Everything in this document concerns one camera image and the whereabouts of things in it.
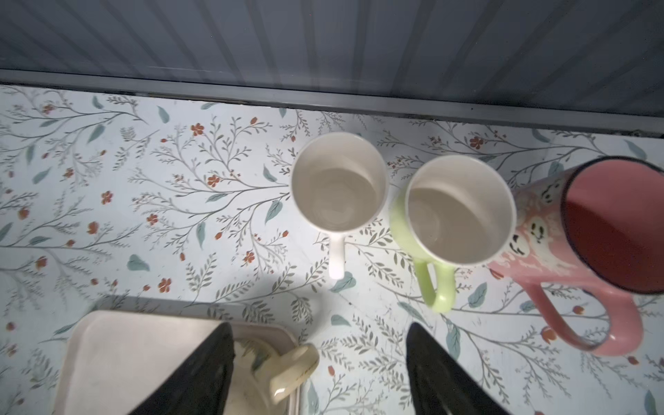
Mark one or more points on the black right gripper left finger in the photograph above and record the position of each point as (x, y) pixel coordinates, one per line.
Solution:
(201, 384)

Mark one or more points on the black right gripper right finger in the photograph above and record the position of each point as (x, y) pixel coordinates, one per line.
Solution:
(438, 384)

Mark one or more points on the light green mug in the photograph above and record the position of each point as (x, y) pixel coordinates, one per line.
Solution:
(455, 212)

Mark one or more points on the pink ceramic mug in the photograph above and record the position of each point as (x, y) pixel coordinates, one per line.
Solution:
(598, 227)

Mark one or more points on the white ceramic mug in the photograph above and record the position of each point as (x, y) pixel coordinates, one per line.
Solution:
(339, 184)

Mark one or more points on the beige plastic tray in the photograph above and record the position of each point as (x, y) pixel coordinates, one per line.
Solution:
(115, 360)

